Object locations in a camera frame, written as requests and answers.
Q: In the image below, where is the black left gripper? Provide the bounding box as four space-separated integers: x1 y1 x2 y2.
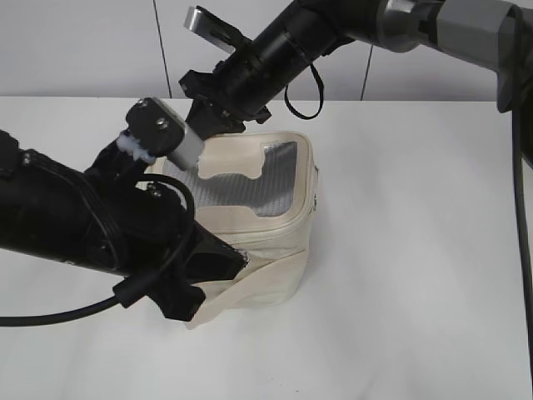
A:
84 142 246 321

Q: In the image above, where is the cream insulated lunch bag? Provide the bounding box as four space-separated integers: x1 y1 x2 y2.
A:
150 131 319 329

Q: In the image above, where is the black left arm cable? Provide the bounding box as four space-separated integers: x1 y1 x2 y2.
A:
0 173 197 328

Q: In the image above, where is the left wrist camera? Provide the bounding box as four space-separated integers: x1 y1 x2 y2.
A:
116 97 205 171

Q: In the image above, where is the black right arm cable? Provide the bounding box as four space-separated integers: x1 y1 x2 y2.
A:
499 3 533 368

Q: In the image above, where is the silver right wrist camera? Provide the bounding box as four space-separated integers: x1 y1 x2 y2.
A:
183 5 251 54

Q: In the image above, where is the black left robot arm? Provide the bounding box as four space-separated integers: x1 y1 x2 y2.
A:
1 132 247 327

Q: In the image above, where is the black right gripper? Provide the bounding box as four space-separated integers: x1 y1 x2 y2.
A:
179 37 300 140

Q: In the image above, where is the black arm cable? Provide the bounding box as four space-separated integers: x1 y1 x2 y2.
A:
0 173 197 328
499 3 533 368

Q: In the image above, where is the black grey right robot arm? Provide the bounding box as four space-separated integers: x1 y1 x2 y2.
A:
179 1 532 138

